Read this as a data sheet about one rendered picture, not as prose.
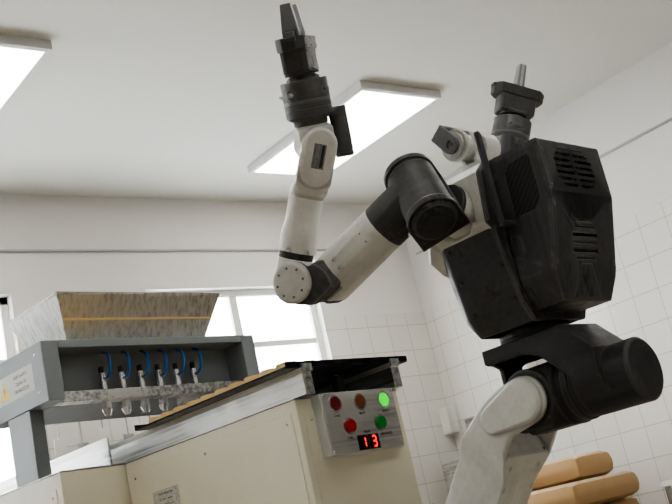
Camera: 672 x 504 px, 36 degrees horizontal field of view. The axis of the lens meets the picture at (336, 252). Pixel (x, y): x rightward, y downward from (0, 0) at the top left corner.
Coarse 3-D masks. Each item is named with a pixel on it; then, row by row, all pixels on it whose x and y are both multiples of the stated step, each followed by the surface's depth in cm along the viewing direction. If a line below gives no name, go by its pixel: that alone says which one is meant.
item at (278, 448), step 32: (256, 416) 237; (288, 416) 229; (192, 448) 253; (224, 448) 244; (256, 448) 236; (288, 448) 229; (320, 448) 228; (128, 480) 272; (160, 480) 262; (192, 480) 252; (224, 480) 244; (256, 480) 236; (288, 480) 228; (320, 480) 225; (352, 480) 232; (384, 480) 238; (416, 480) 246
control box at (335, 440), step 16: (320, 400) 229; (352, 400) 236; (368, 400) 240; (320, 416) 229; (336, 416) 231; (352, 416) 234; (368, 416) 238; (384, 416) 241; (320, 432) 229; (336, 432) 229; (352, 432) 232; (368, 432) 236; (384, 432) 239; (400, 432) 243; (336, 448) 227; (352, 448) 231; (368, 448) 234; (384, 448) 238
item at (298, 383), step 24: (264, 384) 237; (288, 384) 231; (312, 384) 229; (216, 408) 249; (240, 408) 242; (264, 408) 237; (144, 432) 269; (168, 432) 262; (192, 432) 255; (120, 456) 277
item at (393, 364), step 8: (392, 360) 249; (376, 368) 252; (384, 368) 250; (392, 368) 249; (352, 376) 257; (360, 376) 255; (368, 376) 254; (376, 376) 252; (384, 376) 250; (392, 376) 248; (352, 384) 257; (360, 384) 255; (368, 384) 254; (376, 384) 252; (384, 384) 250; (392, 384) 248; (400, 384) 249; (320, 392) 265; (328, 392) 263
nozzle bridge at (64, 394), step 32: (32, 352) 272; (64, 352) 278; (96, 352) 287; (128, 352) 296; (160, 352) 304; (192, 352) 312; (224, 352) 321; (0, 384) 283; (32, 384) 271; (64, 384) 279; (96, 384) 286; (128, 384) 293; (192, 384) 302; (224, 384) 310; (0, 416) 282; (32, 416) 272; (64, 416) 292; (96, 416) 303; (128, 416) 316; (32, 448) 270; (32, 480) 269
